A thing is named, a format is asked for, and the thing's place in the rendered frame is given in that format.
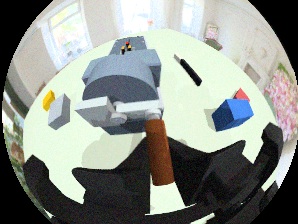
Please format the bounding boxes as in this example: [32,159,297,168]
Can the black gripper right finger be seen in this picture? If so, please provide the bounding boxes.
[168,136,246,206]

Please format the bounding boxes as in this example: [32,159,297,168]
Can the yellow square block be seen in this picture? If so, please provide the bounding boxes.
[43,89,56,112]

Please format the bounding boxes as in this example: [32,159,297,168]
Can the red rectangular block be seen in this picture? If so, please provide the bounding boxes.
[233,88,250,103]

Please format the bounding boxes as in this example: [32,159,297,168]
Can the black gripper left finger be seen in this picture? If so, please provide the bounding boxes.
[72,137,152,214]

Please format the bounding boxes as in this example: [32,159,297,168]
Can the blue block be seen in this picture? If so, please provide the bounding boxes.
[212,99,254,133]

